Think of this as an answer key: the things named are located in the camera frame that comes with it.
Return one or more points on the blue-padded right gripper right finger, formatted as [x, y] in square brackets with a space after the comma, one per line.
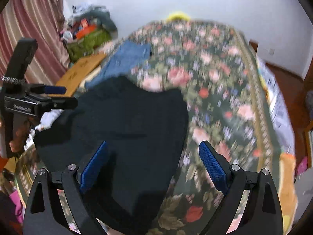
[262, 214]

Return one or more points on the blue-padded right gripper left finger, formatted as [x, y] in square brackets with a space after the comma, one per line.
[44, 213]

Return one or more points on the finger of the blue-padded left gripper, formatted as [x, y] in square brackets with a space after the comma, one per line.
[62, 103]
[55, 89]

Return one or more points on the black pants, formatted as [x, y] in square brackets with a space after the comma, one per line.
[144, 133]

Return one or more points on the left hand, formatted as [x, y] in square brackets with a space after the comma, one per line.
[21, 136]

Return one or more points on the white crumpled cloth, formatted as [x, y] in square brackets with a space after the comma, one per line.
[46, 122]

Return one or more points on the wooden lap desk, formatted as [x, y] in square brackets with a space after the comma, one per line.
[77, 73]

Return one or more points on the green fabric storage bin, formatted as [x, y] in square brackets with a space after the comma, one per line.
[87, 45]

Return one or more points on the orange box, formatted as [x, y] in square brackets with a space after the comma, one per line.
[85, 31]

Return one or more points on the blue folded jeans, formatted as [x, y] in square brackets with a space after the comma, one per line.
[125, 57]

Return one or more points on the striped pink curtain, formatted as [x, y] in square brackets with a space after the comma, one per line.
[41, 20]

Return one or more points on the grey plush pillow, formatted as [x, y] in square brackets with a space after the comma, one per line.
[102, 16]

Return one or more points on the floral green bedspread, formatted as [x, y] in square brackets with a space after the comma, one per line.
[216, 72]

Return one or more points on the yellow foam bed rail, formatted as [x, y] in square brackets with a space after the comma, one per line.
[178, 16]

